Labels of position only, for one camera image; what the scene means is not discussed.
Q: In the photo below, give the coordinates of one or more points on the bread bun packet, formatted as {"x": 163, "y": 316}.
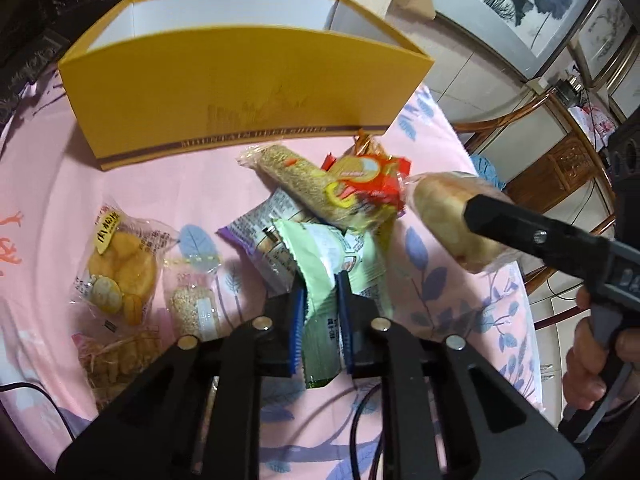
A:
{"x": 440, "y": 210}

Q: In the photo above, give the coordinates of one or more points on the wooden chair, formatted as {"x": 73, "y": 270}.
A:
{"x": 565, "y": 160}

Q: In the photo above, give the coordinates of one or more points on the yellow cookie packet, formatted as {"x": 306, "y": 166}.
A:
{"x": 117, "y": 265}

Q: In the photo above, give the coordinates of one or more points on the dark carved wooden bench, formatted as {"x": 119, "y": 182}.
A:
{"x": 30, "y": 50}

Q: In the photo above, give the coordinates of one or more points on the framed blossom painting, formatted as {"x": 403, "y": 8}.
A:
{"x": 607, "y": 30}

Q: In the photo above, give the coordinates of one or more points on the brown fried snack packet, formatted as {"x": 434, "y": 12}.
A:
{"x": 120, "y": 355}

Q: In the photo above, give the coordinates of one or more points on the pink floral blanket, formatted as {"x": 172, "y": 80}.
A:
{"x": 50, "y": 185}

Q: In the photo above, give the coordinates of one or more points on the red biscuit packet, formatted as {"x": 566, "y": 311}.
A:
{"x": 370, "y": 180}

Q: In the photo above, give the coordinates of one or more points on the purple edged snack packet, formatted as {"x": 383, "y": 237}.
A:
{"x": 250, "y": 232}

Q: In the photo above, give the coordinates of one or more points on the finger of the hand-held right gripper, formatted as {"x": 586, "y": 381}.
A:
{"x": 525, "y": 230}

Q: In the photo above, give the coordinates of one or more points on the sesame bar packet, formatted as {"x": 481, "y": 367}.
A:
{"x": 295, "y": 175}

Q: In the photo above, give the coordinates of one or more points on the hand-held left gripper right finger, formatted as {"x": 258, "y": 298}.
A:
{"x": 345, "y": 325}

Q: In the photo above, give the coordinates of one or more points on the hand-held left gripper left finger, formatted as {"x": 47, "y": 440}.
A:
{"x": 298, "y": 330}

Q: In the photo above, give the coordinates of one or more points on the small sesame packet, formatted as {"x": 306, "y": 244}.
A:
{"x": 195, "y": 305}

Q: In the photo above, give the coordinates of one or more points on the mint green snack packet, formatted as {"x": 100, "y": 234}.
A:
{"x": 320, "y": 260}
{"x": 362, "y": 260}

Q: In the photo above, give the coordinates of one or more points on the yellow cardboard box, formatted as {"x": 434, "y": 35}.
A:
{"x": 200, "y": 90}

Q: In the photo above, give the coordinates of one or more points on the person's right hand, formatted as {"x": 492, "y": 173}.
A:
{"x": 580, "y": 360}

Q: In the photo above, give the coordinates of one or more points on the orange snack packet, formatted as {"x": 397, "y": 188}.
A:
{"x": 367, "y": 142}

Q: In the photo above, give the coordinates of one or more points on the blue cloth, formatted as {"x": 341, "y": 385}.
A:
{"x": 487, "y": 170}

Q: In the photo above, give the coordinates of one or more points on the framed lotus painting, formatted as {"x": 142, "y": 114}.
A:
{"x": 525, "y": 0}

